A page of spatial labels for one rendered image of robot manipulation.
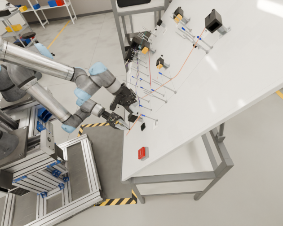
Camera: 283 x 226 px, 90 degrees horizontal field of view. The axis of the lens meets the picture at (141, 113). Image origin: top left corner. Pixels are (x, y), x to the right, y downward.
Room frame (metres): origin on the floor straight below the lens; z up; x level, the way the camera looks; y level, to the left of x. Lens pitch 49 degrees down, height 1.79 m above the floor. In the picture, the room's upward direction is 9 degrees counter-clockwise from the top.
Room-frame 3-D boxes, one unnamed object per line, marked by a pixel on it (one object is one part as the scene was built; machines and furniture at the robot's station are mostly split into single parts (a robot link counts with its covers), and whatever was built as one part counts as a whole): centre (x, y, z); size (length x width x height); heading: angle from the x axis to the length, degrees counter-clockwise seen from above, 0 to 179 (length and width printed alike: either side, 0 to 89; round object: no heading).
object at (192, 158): (0.84, -0.20, 0.60); 1.17 x 0.58 x 0.40; 175
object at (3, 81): (0.94, 0.92, 1.33); 0.13 x 0.12 x 0.14; 144
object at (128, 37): (1.72, -0.10, 1.09); 0.35 x 0.33 x 0.07; 175
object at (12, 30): (5.26, 3.40, 0.54); 0.99 x 0.50 x 1.08; 0
